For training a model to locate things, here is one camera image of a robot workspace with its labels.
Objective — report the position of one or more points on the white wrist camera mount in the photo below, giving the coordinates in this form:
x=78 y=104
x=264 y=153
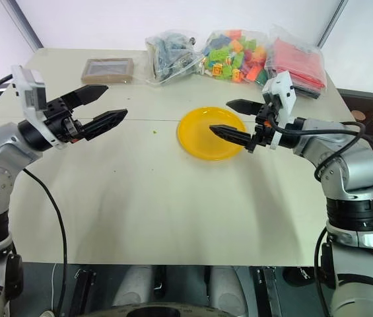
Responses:
x=283 y=89
x=27 y=89

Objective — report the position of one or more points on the dark side table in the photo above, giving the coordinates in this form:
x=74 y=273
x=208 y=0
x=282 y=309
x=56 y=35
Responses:
x=351 y=102

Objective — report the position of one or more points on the brown framed flat box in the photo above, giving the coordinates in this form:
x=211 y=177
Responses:
x=88 y=78

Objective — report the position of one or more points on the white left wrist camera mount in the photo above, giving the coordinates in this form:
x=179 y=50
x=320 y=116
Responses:
x=27 y=89

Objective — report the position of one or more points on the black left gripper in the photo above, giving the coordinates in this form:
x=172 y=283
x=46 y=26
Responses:
x=61 y=123

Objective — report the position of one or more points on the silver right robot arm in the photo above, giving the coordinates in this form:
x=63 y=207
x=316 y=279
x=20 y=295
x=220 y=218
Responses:
x=354 y=165

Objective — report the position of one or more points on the yellow plastic plate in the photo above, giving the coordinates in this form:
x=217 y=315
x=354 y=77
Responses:
x=199 y=132

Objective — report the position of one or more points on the brown round disc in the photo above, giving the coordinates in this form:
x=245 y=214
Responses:
x=358 y=115

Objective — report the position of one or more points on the clear bag of grey parts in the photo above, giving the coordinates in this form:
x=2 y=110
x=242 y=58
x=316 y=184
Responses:
x=169 y=56

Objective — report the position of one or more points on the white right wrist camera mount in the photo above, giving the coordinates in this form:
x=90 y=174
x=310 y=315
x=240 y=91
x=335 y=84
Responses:
x=283 y=89

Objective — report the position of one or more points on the grey rounded shape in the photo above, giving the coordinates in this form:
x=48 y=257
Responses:
x=229 y=285
x=133 y=285

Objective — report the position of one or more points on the grey metal frame post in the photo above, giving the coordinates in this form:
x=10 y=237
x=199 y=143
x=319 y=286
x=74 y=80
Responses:
x=24 y=23
x=328 y=23

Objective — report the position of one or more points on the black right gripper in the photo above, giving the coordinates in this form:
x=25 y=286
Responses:
x=265 y=132

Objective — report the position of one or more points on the clear bag of red sheets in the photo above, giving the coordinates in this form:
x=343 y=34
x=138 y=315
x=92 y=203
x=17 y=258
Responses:
x=298 y=62

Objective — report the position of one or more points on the clear bag of colourful blocks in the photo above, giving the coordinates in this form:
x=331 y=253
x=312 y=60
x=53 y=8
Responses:
x=232 y=56

